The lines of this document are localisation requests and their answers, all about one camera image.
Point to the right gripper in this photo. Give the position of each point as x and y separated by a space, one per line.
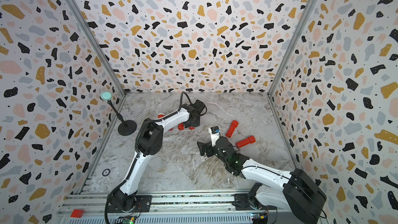
204 150

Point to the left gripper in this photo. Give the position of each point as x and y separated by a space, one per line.
190 125

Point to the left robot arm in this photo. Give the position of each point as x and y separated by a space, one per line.
148 143

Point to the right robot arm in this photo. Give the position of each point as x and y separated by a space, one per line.
294 191

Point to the microphone stand green head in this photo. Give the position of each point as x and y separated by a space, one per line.
126 127

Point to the round marker sticker left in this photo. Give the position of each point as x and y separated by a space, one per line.
106 172

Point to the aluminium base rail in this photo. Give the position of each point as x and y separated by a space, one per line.
175 207

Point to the red block on rail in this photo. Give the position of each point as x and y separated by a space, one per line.
77 213

